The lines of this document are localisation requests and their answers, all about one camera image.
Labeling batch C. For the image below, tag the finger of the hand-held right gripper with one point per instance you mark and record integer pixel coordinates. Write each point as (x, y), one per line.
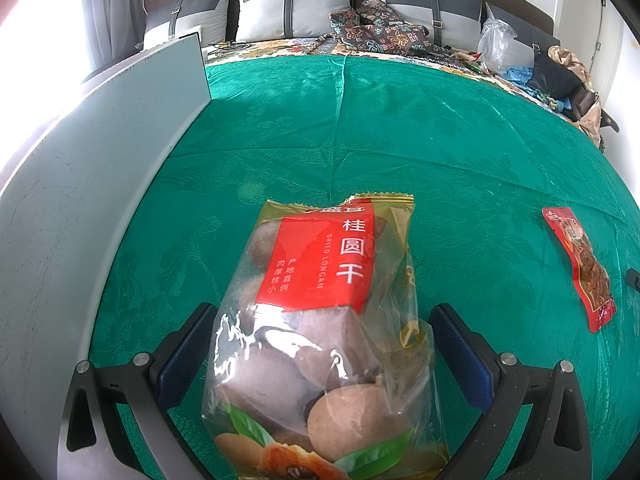
(634, 279)

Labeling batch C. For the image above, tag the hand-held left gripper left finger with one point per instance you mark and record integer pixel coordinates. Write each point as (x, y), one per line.
(182, 355)

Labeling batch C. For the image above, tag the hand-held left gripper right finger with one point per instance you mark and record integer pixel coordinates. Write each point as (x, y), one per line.
(462, 355)

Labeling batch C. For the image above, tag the red snack packet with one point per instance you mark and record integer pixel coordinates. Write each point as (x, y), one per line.
(582, 265)

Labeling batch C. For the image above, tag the clear dried longan bag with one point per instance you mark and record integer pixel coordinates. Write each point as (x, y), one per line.
(320, 270)

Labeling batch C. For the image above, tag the grey rectangular storage box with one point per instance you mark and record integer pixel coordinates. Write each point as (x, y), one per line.
(75, 185)

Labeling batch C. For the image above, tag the wooden chair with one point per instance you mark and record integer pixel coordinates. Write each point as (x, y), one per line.
(607, 120)

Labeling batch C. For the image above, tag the black bag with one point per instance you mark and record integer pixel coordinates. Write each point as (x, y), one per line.
(550, 77)

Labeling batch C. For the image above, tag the green cloth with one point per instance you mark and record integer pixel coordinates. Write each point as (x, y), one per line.
(400, 135)

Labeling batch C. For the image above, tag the white door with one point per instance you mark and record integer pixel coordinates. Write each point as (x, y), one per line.
(612, 50)

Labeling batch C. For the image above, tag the pile of clothes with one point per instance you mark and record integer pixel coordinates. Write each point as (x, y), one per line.
(570, 57)

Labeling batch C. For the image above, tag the grey two-tone pillow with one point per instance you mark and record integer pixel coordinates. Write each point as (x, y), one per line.
(450, 5)
(535, 40)
(310, 10)
(200, 15)

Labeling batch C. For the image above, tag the clear plastic bag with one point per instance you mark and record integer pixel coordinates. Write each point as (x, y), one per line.
(495, 45)

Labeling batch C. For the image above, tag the dark floral folded quilt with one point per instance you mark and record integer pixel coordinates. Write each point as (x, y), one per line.
(380, 30)

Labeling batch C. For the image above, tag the grey curtain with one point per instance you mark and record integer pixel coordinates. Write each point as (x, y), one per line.
(115, 10)

